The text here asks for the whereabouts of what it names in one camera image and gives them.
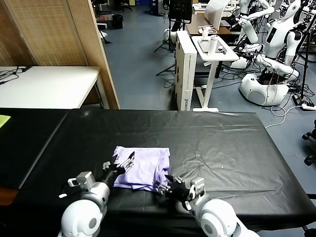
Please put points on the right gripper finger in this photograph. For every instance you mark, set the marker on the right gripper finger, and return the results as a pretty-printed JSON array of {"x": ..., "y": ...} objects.
[
  {"x": 176, "y": 180},
  {"x": 163, "y": 188}
]

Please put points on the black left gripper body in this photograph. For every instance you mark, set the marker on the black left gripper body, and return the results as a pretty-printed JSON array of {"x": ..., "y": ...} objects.
[{"x": 112, "y": 175}]

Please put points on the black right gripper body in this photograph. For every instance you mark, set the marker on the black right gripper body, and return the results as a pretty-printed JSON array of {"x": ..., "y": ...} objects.
[{"x": 180, "y": 192}]

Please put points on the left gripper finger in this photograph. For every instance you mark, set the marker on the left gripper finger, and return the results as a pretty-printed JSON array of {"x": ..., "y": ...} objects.
[
  {"x": 128, "y": 164},
  {"x": 107, "y": 166}
]

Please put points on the lavender t-shirt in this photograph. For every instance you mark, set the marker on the lavender t-shirt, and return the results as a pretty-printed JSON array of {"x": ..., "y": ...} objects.
[{"x": 148, "y": 168}]

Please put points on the white robot with raised arm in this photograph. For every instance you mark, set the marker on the white robot with raised arm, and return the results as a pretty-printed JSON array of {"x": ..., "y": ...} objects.
[{"x": 249, "y": 32}]

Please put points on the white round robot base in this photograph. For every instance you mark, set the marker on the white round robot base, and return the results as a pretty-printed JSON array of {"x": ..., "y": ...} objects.
[{"x": 166, "y": 34}]

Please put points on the black plastic table cover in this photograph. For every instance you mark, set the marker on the black plastic table cover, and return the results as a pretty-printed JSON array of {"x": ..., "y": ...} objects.
[{"x": 222, "y": 148}]

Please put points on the matte black table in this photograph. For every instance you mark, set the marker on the matte black table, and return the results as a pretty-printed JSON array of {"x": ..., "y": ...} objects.
[{"x": 24, "y": 148}]

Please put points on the white rectangular table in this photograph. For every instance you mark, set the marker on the white rectangular table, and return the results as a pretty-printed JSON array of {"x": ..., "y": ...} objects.
[{"x": 49, "y": 86}]

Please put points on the white standing desk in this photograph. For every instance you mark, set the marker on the white standing desk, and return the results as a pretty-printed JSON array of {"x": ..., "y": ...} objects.
[{"x": 209, "y": 81}]

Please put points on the tall white cardboard box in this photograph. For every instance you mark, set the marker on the tall white cardboard box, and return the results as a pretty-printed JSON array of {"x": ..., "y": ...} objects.
[{"x": 185, "y": 74}]

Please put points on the yellow-green paper sheet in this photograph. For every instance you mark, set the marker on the yellow-green paper sheet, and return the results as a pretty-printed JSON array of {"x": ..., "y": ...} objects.
[{"x": 3, "y": 121}]

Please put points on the black light stand tripod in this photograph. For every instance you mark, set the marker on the black light stand tripod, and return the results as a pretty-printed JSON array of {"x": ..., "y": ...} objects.
[{"x": 169, "y": 37}]

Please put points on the grey tablet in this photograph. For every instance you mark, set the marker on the grey tablet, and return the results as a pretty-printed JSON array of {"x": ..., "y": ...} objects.
[{"x": 202, "y": 45}]

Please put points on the white tall bottle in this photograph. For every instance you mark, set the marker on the white tall bottle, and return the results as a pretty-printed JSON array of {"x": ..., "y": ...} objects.
[{"x": 211, "y": 47}]

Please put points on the small black device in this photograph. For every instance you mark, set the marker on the small black device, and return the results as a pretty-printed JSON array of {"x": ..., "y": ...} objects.
[{"x": 220, "y": 49}]

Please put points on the black office chair base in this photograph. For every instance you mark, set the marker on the black office chair base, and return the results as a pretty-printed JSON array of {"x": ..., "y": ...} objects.
[{"x": 309, "y": 138}]

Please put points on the black waste bin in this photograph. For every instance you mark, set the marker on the black waste bin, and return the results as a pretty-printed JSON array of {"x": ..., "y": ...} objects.
[{"x": 117, "y": 22}]

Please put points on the wooden woven partition screen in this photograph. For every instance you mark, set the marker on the wooden woven partition screen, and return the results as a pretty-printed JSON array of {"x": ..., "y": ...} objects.
[{"x": 49, "y": 29}]

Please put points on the white small stand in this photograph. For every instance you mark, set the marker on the white small stand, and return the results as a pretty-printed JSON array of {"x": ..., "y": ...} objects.
[{"x": 204, "y": 34}]

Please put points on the white power strip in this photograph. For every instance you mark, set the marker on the white power strip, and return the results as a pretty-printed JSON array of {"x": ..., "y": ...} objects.
[{"x": 308, "y": 106}]

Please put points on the brown wooden desk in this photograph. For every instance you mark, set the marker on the brown wooden desk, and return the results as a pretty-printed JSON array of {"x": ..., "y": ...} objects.
[{"x": 195, "y": 24}]

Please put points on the black panel on stand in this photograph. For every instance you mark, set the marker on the black panel on stand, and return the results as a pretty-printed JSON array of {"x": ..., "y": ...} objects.
[{"x": 179, "y": 10}]

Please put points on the white curved sheet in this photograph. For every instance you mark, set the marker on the white curved sheet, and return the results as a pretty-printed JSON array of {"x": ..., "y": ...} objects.
[{"x": 214, "y": 14}]

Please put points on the black tall tripod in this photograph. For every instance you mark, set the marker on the black tall tripod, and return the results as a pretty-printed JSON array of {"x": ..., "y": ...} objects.
[{"x": 304, "y": 64}]

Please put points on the white humanoid robot on base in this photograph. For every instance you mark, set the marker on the white humanoid robot on base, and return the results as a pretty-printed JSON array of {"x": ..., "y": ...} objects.
[{"x": 276, "y": 37}]

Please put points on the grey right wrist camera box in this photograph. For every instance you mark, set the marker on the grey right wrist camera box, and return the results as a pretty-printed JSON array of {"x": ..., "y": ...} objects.
[{"x": 198, "y": 185}]

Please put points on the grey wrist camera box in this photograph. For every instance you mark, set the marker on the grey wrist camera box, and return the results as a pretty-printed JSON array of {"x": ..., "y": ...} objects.
[
  {"x": 84, "y": 179},
  {"x": 198, "y": 185}
]

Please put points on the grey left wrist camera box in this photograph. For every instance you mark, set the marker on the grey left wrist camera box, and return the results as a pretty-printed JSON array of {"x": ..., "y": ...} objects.
[{"x": 84, "y": 179}]

